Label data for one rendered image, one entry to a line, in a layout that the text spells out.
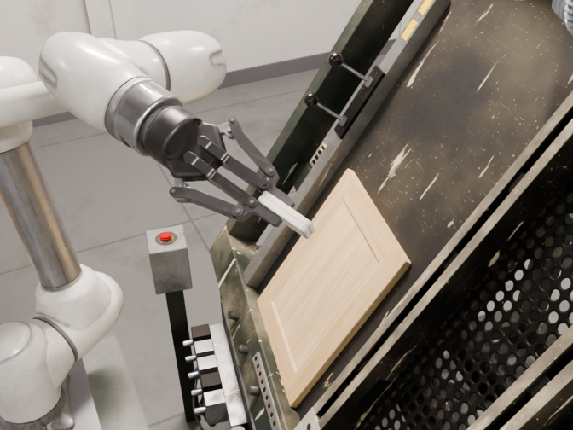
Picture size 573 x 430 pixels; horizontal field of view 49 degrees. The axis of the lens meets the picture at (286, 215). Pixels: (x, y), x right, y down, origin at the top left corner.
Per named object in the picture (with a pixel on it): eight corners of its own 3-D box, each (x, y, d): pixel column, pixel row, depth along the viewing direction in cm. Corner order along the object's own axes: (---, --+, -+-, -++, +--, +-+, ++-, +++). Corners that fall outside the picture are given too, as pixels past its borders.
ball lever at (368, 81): (370, 90, 161) (326, 61, 160) (379, 77, 159) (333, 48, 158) (369, 92, 157) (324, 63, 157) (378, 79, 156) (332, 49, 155)
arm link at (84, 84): (107, 77, 75) (181, 61, 85) (24, 20, 80) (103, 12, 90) (95, 152, 81) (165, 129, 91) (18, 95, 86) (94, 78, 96)
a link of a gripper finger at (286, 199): (257, 189, 76) (273, 171, 77) (290, 212, 74) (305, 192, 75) (255, 184, 75) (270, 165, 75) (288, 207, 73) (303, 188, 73)
